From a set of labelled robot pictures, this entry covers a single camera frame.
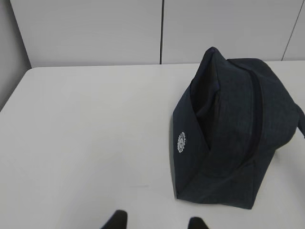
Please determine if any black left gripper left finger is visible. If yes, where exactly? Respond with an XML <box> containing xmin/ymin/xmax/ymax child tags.
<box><xmin>101</xmin><ymin>209</ymin><xmax>128</xmax><ymax>229</ymax></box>

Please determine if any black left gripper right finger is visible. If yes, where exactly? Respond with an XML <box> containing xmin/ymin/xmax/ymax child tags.
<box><xmin>190</xmin><ymin>217</ymin><xmax>209</xmax><ymax>229</ymax></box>

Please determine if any dark blue fabric lunch bag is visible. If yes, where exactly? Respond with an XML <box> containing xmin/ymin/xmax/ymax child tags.
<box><xmin>173</xmin><ymin>47</ymin><xmax>305</xmax><ymax>209</ymax></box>

